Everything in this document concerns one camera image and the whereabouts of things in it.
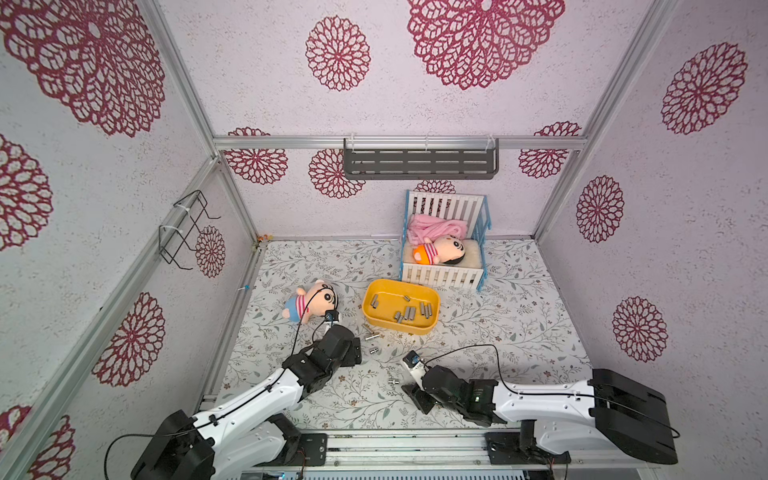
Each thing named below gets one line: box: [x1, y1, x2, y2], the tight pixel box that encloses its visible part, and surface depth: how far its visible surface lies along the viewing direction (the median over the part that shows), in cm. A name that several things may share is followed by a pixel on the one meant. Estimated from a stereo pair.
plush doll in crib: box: [413, 235, 466, 265], surface depth 103 cm
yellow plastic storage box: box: [362, 279, 440, 335], surface depth 102 cm
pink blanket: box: [407, 213, 468, 246], surface depth 112 cm
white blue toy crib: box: [399, 190, 492, 292], surface depth 108 cm
